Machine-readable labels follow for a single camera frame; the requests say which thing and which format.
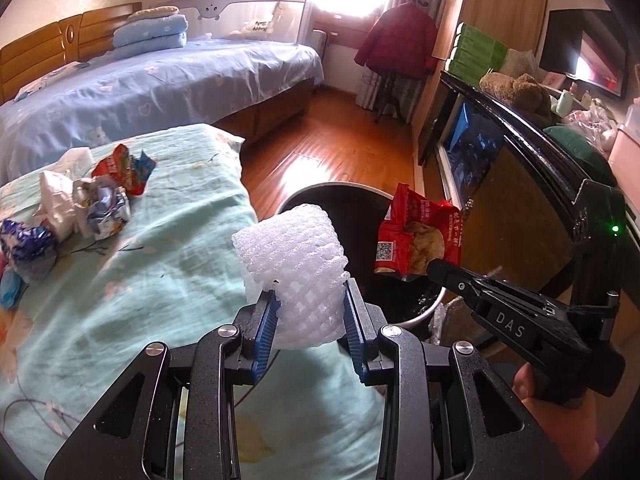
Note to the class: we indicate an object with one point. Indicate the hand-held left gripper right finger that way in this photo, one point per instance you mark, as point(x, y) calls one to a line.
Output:
point(352, 330)

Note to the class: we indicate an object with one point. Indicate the brown plush toy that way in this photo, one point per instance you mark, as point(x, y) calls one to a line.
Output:
point(520, 90)

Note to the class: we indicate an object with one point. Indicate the white foam fruit net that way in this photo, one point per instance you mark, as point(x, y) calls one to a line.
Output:
point(295, 260)

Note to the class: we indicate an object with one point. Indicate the white tissue packet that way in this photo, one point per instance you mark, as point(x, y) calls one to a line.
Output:
point(75, 157)

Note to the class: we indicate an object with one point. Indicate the stack of green boxes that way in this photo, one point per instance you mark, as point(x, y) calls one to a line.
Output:
point(475, 47)

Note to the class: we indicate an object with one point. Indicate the blue print pillow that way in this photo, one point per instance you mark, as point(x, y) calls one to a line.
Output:
point(42, 82)

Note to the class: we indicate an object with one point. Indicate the pink box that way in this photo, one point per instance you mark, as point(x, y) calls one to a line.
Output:
point(627, 145)

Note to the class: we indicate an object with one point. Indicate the crumpled silver wrapper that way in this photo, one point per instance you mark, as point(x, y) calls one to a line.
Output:
point(105, 205)

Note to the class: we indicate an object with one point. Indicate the white paper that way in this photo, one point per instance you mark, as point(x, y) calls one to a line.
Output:
point(55, 200)

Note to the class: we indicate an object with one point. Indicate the red snack packet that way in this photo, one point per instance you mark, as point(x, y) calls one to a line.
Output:
point(415, 240)

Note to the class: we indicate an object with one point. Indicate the folded blue blanket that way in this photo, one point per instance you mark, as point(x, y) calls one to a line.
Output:
point(150, 32)

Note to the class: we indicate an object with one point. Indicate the wooden headboard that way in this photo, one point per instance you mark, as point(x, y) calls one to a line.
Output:
point(30, 60)

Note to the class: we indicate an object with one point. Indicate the red jacket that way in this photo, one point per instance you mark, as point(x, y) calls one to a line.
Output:
point(400, 40)

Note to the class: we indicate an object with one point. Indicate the teal floral blanket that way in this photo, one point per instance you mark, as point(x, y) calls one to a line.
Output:
point(175, 260)

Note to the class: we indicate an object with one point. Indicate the person's right hand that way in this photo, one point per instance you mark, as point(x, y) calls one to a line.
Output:
point(565, 435)

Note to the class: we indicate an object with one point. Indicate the white bed guard rail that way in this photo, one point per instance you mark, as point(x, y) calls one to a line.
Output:
point(235, 10)

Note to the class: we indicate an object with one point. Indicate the blue purple crumpled wrapper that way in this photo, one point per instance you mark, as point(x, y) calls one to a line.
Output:
point(27, 247)

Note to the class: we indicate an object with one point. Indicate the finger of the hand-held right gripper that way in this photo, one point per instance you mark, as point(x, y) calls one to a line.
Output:
point(450, 272)

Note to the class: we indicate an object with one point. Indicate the bed with blue sheet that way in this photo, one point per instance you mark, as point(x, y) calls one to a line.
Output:
point(175, 85)

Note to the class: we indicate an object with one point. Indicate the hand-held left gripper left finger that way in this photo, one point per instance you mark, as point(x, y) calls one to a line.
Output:
point(267, 330)

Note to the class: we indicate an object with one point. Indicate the pink white plastic bag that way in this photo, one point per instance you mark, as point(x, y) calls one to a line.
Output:
point(595, 120)

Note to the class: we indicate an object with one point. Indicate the pale green bottle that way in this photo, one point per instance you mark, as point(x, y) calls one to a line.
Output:
point(564, 105)

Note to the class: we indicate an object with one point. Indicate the black flat screen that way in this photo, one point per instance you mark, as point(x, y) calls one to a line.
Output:
point(565, 45)

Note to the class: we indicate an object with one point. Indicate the black bin with white rim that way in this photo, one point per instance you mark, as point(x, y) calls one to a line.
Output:
point(350, 220)

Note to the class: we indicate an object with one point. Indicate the dark green cloth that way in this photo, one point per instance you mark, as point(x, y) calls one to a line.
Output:
point(575, 147)

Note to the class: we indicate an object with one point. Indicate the red snack wrapper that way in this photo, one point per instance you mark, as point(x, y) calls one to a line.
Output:
point(117, 165)

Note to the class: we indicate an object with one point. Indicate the pale yellow pillow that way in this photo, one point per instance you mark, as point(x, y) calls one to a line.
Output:
point(155, 11)

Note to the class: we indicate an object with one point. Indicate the light blue wrapper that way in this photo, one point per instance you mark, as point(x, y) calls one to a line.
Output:
point(10, 290)

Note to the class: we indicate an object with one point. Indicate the black glass-door cabinet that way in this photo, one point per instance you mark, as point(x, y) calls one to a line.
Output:
point(520, 200)

